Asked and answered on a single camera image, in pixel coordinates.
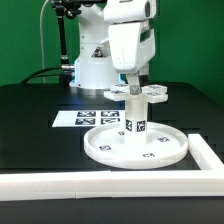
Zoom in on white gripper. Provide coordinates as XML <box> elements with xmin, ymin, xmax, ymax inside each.
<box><xmin>108</xmin><ymin>21</ymin><xmax>155</xmax><ymax>95</ymax></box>

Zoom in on white cross-shaped table base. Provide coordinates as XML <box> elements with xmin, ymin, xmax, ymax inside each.
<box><xmin>104</xmin><ymin>84</ymin><xmax>168</xmax><ymax>104</ymax></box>

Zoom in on white round table top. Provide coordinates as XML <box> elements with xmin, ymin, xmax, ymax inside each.
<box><xmin>84</xmin><ymin>122</ymin><xmax>188</xmax><ymax>169</ymax></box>

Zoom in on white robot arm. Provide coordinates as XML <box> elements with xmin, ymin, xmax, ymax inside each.
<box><xmin>70</xmin><ymin>0</ymin><xmax>156</xmax><ymax>95</ymax></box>

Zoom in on white marker sheet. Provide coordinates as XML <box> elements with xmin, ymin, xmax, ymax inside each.
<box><xmin>52</xmin><ymin>110</ymin><xmax>125</xmax><ymax>127</ymax></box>

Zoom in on white L-shaped fence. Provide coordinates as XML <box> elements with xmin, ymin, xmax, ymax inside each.
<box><xmin>0</xmin><ymin>134</ymin><xmax>224</xmax><ymax>201</ymax></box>

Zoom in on white cable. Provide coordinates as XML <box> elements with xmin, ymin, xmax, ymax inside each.
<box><xmin>39</xmin><ymin>0</ymin><xmax>51</xmax><ymax>84</ymax></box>

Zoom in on black camera stand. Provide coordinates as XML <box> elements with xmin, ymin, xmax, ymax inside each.
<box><xmin>50</xmin><ymin>0</ymin><xmax>107</xmax><ymax>87</ymax></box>

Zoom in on black cables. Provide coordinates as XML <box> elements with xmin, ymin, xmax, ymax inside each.
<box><xmin>20</xmin><ymin>65</ymin><xmax>76</xmax><ymax>85</ymax></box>

